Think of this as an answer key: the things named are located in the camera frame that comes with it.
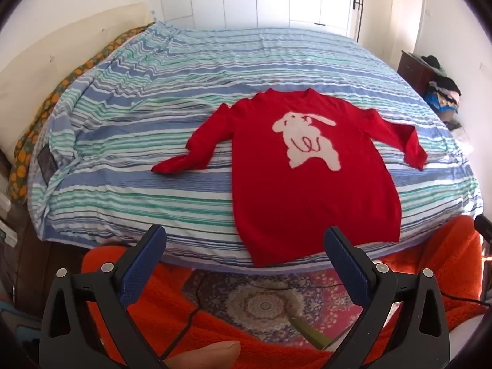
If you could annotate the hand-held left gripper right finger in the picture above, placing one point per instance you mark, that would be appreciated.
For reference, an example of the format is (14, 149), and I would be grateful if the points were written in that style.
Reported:
(346, 267)

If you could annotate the dark wooden nightstand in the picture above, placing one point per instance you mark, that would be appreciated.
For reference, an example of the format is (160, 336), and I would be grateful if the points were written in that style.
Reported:
(413, 71)

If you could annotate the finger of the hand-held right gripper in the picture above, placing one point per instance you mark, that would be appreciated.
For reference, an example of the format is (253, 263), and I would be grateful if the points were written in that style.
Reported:
(483, 226)

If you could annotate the person's left hand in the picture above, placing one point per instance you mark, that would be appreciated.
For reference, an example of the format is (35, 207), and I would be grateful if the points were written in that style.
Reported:
(211, 355)

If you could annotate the patterned rug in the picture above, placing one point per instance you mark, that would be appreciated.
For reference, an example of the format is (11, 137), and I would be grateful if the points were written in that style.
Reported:
(265, 307)

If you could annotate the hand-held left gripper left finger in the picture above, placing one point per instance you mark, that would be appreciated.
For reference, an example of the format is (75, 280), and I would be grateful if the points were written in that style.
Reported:
(142, 267)

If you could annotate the striped blue green bed cover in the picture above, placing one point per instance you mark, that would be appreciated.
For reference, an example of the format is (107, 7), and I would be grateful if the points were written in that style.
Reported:
(153, 115)

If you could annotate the dark fabric tag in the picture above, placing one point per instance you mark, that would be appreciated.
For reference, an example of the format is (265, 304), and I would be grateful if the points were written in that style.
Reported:
(48, 163)

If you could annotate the orange floral bed sheet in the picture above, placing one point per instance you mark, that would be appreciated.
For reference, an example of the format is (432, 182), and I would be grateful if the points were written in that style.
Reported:
(50, 103)

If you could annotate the pile of clothes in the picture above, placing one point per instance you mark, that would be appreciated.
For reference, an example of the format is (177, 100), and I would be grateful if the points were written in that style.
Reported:
(442, 88)

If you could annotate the cream headboard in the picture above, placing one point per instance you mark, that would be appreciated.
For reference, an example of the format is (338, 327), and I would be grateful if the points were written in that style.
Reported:
(38, 53)

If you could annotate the red sweater with white rabbit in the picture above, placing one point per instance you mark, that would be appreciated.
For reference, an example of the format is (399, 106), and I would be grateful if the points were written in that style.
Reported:
(307, 207)

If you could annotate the person's orange knit garment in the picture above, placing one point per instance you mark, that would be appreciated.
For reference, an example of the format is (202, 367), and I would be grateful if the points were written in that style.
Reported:
(457, 261)

